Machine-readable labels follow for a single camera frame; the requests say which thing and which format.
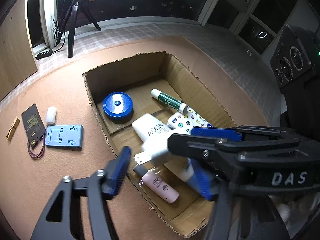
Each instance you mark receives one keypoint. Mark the blue plastic case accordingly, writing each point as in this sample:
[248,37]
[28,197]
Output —
[65,137]

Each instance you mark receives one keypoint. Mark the white lotion tube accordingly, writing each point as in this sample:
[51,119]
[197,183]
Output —
[152,130]

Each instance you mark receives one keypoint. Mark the black tripod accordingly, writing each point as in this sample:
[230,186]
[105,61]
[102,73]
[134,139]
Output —
[71,35]

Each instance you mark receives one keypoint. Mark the patterned tissue pack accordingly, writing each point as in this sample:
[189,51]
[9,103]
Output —
[185,121]

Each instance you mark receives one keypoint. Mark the person's right hand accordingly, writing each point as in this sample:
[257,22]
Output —
[282,207]

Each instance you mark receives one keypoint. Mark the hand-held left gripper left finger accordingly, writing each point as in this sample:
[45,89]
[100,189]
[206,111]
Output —
[120,172]

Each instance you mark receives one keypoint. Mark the wooden clothespin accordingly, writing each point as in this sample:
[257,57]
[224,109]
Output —
[12,128]

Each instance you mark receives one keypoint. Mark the white plastic packet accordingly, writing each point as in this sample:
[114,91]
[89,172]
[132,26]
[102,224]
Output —
[155,152]

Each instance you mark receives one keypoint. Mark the green glue stick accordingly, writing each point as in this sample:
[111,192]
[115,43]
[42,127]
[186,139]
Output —
[167,100]

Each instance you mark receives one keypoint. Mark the black power strip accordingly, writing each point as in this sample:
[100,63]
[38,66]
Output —
[44,54]

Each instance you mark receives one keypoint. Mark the pink cosmetic bottle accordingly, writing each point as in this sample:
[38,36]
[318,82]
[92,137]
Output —
[160,187]

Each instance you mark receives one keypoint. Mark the small white plastic piece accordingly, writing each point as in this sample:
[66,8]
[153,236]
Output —
[51,115]

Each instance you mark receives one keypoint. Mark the white window frame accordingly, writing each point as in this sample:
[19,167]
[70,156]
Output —
[47,17]
[207,7]

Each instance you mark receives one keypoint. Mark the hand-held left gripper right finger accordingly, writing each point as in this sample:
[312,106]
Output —
[202,180]

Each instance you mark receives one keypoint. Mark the light wooden board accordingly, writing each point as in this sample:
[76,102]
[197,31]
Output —
[15,42]

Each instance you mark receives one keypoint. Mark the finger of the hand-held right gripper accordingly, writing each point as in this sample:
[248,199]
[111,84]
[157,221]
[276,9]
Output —
[215,133]
[190,145]

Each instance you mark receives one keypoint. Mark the cardboard box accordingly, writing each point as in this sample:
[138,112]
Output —
[150,70]

